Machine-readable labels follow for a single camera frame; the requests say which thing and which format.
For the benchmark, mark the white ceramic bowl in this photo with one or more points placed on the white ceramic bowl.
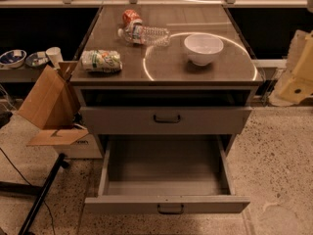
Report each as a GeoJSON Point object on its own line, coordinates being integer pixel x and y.
{"type": "Point", "coordinates": [203, 48]}

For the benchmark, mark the black stand leg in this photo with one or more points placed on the black stand leg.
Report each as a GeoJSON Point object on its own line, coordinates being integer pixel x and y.
{"type": "Point", "coordinates": [40, 192]}

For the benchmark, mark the open cardboard box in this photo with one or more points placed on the open cardboard box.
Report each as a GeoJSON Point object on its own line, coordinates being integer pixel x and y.
{"type": "Point", "coordinates": [53, 107]}

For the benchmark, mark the blue white bowl left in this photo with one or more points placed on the blue white bowl left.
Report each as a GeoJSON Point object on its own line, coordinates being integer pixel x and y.
{"type": "Point", "coordinates": [12, 59]}

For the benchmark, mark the blue white bowl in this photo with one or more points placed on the blue white bowl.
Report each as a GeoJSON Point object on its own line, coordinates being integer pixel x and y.
{"type": "Point", "coordinates": [12, 59]}
{"type": "Point", "coordinates": [37, 60]}

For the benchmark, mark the green white chip bag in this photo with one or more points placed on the green white chip bag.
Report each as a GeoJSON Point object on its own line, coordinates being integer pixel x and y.
{"type": "Point", "coordinates": [101, 61]}

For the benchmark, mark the red soda can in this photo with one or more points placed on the red soda can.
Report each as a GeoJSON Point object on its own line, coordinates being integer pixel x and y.
{"type": "Point", "coordinates": [131, 17]}

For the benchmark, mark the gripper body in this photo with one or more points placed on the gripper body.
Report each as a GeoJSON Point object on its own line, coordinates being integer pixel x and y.
{"type": "Point", "coordinates": [299, 78]}

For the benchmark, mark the grey drawer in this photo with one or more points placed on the grey drawer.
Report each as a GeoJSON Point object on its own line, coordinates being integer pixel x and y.
{"type": "Point", "coordinates": [163, 112]}
{"type": "Point", "coordinates": [165, 175]}

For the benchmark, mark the white paper cup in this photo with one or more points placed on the white paper cup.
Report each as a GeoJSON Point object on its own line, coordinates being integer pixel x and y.
{"type": "Point", "coordinates": [55, 56]}

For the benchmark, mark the grey drawer cabinet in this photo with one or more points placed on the grey drawer cabinet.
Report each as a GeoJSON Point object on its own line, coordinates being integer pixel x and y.
{"type": "Point", "coordinates": [168, 68]}

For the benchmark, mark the grey top drawer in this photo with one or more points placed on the grey top drawer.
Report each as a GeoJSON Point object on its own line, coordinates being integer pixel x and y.
{"type": "Point", "coordinates": [163, 112]}

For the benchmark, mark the blue white bowl right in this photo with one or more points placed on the blue white bowl right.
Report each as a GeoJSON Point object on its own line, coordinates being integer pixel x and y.
{"type": "Point", "coordinates": [37, 60]}

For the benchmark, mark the clear plastic water bottle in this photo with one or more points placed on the clear plastic water bottle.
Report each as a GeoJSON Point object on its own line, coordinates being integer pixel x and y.
{"type": "Point", "coordinates": [145, 35]}

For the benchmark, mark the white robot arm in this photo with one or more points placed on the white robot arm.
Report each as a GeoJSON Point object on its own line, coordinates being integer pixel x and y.
{"type": "Point", "coordinates": [296, 83]}

